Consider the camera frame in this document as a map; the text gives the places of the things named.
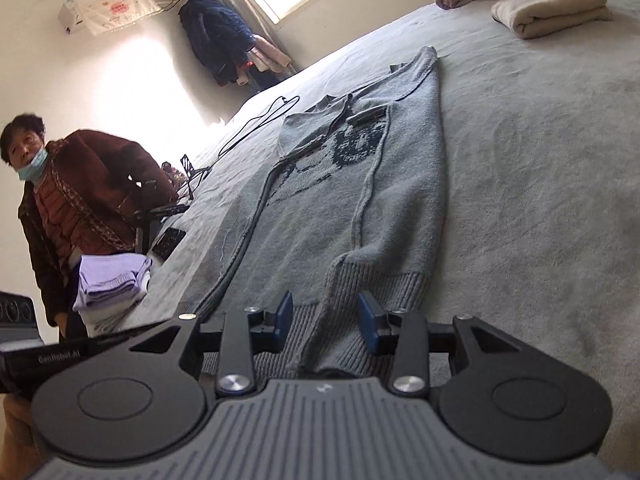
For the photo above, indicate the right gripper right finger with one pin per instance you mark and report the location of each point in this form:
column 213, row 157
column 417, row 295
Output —
column 402, row 335

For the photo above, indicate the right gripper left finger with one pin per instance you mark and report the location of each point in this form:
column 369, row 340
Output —
column 246, row 334

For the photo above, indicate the grey knit sweater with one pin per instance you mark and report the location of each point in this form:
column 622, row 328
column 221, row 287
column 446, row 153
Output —
column 351, row 201

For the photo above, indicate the hanging dark clothes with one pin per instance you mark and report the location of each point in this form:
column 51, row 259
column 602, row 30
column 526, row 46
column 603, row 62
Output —
column 224, row 44

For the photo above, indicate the person's left hand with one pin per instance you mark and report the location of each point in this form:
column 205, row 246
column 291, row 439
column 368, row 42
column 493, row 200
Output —
column 20, row 455

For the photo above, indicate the black phone on gripper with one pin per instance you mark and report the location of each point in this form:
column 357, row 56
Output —
column 17, row 319

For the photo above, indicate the black smartphone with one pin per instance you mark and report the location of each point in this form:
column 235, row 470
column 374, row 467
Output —
column 167, row 242

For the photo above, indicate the purple knit garment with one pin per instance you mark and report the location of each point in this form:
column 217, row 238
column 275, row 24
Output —
column 108, row 288

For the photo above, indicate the black phone stand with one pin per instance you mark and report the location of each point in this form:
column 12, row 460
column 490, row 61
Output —
column 187, row 166

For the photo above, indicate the person in red jacket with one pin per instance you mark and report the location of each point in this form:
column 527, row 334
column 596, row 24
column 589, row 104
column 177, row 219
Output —
column 80, row 197

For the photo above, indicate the grey bed sheet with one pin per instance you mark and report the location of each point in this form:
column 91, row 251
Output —
column 540, row 235

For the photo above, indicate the white air conditioner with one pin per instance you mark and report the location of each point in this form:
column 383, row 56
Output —
column 70, row 17

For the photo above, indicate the folded beige garment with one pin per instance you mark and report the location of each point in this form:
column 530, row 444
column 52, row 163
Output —
column 531, row 19

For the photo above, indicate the white wall hanging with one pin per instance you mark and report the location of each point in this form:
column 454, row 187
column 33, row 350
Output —
column 102, row 16

